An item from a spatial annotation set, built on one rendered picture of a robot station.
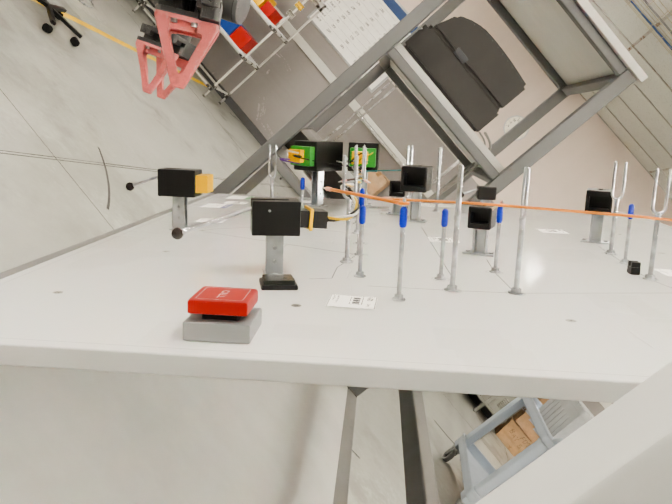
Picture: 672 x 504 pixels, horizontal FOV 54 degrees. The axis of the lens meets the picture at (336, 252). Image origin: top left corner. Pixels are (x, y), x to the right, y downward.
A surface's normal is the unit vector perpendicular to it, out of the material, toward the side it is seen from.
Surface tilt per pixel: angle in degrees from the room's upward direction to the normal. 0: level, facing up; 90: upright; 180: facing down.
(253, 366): 90
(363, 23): 90
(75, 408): 0
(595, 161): 90
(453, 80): 90
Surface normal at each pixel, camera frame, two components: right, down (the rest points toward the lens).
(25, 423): 0.75, -0.64
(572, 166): -0.16, 0.07
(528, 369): 0.04, -0.98
